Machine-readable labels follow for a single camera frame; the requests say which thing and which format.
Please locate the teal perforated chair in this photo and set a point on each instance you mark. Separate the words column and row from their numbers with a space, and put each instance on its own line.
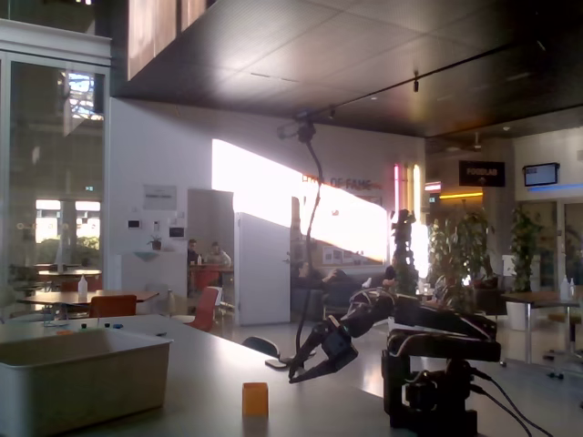
column 262, row 346

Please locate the wooden cafe table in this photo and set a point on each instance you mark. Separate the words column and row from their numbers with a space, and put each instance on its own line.
column 68, row 272
column 114, row 297

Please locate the white plastic bin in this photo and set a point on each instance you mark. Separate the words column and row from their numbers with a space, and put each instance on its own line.
column 82, row 387

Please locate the wall monitor screen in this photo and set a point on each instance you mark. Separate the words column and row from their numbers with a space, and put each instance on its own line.
column 541, row 175

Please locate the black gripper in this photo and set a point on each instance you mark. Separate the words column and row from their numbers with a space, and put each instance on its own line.
column 329, row 350

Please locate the bushy potted plant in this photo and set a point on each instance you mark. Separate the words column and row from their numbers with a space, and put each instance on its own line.
column 455, row 259

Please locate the tall dark potted plant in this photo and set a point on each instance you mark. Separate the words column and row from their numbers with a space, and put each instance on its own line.
column 404, row 255

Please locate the small flat orange piece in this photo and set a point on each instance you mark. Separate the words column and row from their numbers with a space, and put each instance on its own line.
column 64, row 332

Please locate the orange chair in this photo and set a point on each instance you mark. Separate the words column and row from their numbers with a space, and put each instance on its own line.
column 113, row 306

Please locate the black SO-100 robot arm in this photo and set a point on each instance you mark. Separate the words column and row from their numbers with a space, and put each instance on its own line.
column 446, row 318

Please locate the black track spotlight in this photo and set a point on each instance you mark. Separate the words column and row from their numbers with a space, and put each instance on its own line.
column 415, row 84

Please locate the dark sofa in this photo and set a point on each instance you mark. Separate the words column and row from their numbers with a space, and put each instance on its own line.
column 312, row 302

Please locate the grey metal-leg table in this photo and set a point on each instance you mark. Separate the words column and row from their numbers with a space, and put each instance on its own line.
column 537, row 297

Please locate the pink neon tube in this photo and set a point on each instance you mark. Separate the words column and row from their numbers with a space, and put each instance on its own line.
column 396, row 189

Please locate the small shelf plant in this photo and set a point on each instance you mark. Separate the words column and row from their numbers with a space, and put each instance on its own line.
column 156, row 242

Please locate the white wall poster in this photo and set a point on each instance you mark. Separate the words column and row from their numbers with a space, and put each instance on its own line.
column 160, row 196

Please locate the white door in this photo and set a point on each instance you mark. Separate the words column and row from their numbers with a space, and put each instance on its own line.
column 264, row 268

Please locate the clear plastic bottle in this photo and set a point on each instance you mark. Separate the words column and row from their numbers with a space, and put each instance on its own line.
column 170, row 302
column 565, row 289
column 82, row 287

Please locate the black foodlab sign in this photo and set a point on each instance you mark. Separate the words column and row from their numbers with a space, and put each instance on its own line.
column 481, row 173

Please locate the black gooseneck holder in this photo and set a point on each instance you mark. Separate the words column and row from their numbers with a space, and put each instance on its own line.
column 306, row 133

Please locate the reclining person on sofa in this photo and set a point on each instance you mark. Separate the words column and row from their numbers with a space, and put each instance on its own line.
column 319, row 277

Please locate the seated person in dark top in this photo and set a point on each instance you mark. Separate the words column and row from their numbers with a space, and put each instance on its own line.
column 192, row 252

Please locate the orange cube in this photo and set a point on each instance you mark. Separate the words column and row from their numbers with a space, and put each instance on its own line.
column 255, row 400

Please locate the slim potted plant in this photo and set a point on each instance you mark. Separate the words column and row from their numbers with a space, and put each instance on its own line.
column 524, row 250

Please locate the red chair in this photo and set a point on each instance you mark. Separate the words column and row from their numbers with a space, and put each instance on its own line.
column 205, row 305

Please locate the seated person in light top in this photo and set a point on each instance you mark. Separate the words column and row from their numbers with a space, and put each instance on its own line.
column 218, row 257

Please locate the white neon tube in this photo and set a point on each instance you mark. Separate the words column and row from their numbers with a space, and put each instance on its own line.
column 416, row 191

